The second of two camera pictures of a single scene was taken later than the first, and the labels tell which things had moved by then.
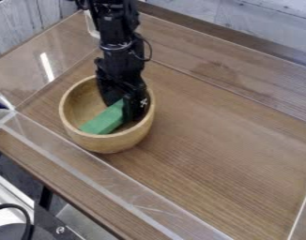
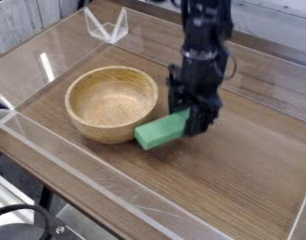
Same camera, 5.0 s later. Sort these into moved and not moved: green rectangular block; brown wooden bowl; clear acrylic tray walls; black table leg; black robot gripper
Moved: black robot gripper; brown wooden bowl; green rectangular block
Not moved: black table leg; clear acrylic tray walls
